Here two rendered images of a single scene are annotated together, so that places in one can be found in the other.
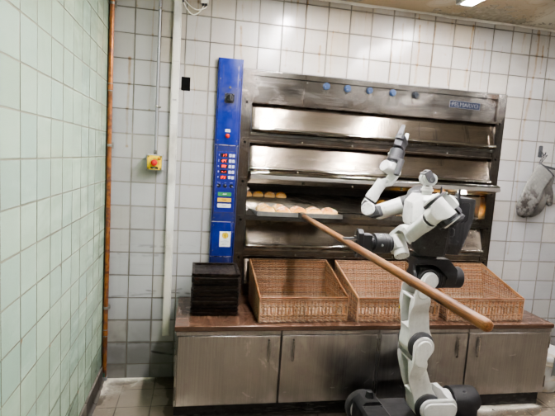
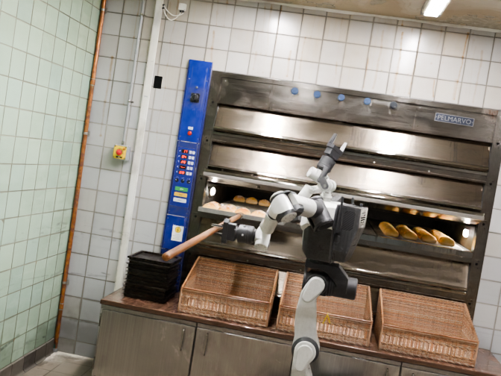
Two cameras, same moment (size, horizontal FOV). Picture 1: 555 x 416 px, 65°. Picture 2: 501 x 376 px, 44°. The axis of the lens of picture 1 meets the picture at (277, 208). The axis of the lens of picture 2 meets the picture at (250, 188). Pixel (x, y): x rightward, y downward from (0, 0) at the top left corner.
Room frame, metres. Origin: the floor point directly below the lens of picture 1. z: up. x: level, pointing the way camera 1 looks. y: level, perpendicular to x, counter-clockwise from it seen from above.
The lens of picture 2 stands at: (-0.98, -1.38, 1.58)
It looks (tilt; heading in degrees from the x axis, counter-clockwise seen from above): 3 degrees down; 18
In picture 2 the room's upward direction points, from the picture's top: 9 degrees clockwise
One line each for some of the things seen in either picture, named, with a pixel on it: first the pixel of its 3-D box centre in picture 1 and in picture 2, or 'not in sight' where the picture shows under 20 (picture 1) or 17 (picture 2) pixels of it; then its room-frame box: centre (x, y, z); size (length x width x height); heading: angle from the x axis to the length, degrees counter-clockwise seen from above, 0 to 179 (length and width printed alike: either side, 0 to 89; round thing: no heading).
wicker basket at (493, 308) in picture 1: (465, 289); (423, 324); (2.97, -1.34, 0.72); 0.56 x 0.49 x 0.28; 101
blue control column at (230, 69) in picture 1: (216, 207); (206, 209); (3.84, 0.53, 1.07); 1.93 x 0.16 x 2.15; 11
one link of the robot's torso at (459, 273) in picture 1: (434, 271); (330, 279); (2.26, -0.85, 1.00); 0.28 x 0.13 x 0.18; 100
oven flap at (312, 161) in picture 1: (375, 164); (342, 175); (3.12, -0.67, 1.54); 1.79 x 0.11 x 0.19; 101
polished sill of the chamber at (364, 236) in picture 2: (369, 216); (333, 231); (3.14, -0.67, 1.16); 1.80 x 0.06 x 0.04; 101
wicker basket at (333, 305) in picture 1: (295, 287); (230, 289); (2.75, -0.15, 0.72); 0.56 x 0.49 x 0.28; 102
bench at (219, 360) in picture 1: (360, 351); (293, 370); (2.82, -0.62, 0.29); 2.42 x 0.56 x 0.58; 101
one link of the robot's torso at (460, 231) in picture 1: (435, 221); (332, 228); (2.24, -0.82, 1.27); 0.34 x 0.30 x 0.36; 178
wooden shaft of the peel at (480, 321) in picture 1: (354, 246); (212, 230); (1.80, -0.33, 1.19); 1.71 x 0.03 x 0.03; 11
